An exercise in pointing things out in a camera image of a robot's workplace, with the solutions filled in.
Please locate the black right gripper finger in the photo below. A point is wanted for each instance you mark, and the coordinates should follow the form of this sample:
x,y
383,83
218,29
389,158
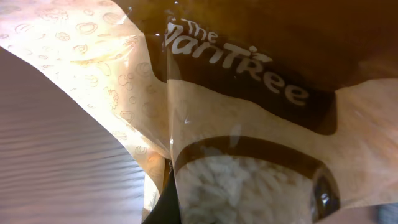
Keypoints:
x,y
167,210

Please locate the beige rice bag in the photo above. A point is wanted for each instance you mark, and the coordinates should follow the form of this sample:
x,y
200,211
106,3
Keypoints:
x,y
274,111

